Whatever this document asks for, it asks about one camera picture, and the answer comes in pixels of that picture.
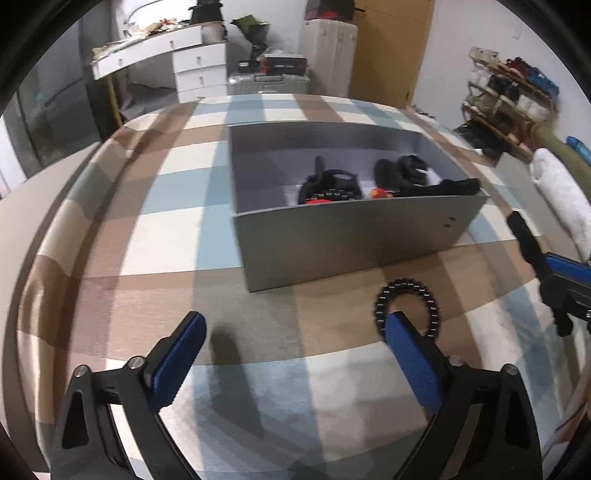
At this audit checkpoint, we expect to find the wooden shoe rack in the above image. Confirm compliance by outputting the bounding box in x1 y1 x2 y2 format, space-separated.
454 45 560 163

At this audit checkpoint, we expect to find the plaid bed cover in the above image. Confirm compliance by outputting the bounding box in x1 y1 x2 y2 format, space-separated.
16 92 591 480

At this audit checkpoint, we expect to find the silver suitcase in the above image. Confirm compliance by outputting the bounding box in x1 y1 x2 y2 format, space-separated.
226 72 311 97

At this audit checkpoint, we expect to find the white rolled towel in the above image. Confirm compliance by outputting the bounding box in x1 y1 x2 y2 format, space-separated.
528 147 591 260

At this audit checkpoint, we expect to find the white drawer unit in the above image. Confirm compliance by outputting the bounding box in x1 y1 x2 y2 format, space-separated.
172 41 230 103

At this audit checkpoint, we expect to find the glass door cabinet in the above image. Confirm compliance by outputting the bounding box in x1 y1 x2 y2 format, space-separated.
0 69 103 186

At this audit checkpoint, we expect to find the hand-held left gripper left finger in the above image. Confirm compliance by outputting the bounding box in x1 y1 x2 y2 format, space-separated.
50 311 207 480

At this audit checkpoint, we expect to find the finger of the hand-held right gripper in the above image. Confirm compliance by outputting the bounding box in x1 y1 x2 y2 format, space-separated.
506 209 591 278
537 275 591 337

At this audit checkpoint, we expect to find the black beaded bracelet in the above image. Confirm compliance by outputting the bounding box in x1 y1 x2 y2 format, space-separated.
297 183 362 205
372 278 443 341

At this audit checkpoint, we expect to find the grey storage box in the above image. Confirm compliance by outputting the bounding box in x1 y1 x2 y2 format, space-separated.
228 121 491 293

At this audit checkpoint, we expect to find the green cloth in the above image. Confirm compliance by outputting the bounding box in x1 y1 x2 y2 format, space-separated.
530 122 591 172

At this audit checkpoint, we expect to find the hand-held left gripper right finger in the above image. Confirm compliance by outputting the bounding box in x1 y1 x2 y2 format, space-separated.
383 311 544 480

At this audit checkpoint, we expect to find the white desk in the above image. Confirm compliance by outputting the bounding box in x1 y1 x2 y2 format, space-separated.
90 23 230 103

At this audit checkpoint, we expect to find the black hair claw clip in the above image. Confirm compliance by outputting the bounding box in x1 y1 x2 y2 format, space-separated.
305 156 359 191

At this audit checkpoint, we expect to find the black scrunchie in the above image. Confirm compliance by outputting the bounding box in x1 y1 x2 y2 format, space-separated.
373 155 433 189

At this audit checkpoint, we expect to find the black and red box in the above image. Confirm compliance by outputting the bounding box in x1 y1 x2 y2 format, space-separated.
260 55 307 76

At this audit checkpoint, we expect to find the wooden door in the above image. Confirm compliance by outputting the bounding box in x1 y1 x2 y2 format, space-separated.
350 0 435 110

